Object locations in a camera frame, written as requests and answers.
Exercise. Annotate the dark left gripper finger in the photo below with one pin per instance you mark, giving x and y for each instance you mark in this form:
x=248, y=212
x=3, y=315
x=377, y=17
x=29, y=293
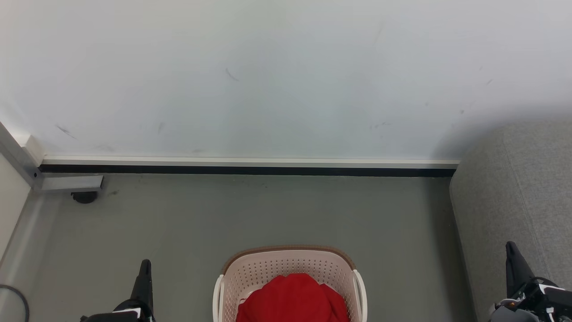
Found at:
x=144, y=286

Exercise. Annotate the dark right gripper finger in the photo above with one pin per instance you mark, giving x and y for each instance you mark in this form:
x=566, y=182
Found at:
x=516, y=268

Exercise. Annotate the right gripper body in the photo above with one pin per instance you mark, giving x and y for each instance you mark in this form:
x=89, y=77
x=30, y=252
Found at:
x=540, y=304

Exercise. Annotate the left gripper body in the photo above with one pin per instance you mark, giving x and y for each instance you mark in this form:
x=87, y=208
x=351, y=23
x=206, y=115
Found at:
x=120, y=315

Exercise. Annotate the red cloth garment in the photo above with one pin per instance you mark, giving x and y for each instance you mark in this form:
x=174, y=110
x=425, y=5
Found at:
x=292, y=299

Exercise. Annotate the grey fabric sofa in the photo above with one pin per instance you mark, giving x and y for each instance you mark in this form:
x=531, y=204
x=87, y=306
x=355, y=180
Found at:
x=514, y=192

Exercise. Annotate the black round foot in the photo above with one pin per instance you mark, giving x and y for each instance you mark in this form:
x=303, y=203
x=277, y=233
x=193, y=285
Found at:
x=84, y=197

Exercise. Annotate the beige perforated laundry basket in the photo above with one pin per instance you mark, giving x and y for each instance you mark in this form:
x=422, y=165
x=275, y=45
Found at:
x=290, y=264

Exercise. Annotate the white baseboard strip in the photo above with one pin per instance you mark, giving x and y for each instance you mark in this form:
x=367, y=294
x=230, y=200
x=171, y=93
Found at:
x=250, y=162

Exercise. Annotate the grey metal frame rail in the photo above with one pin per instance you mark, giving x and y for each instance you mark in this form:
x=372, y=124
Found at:
x=67, y=183

